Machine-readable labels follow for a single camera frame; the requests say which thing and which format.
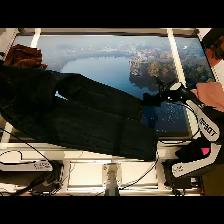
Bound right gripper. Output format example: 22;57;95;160
143;89;171;108

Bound black garment with pink print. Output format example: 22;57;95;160
174;136;214;164

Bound black cable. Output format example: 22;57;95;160
0;149;25;166
163;99;203;140
0;127;55;165
117;152;160;190

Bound checked shirt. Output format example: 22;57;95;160
201;28;224;62

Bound dark blue jeans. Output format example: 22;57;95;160
0;60;160;162

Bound brown garment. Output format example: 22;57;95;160
3;43;48;70

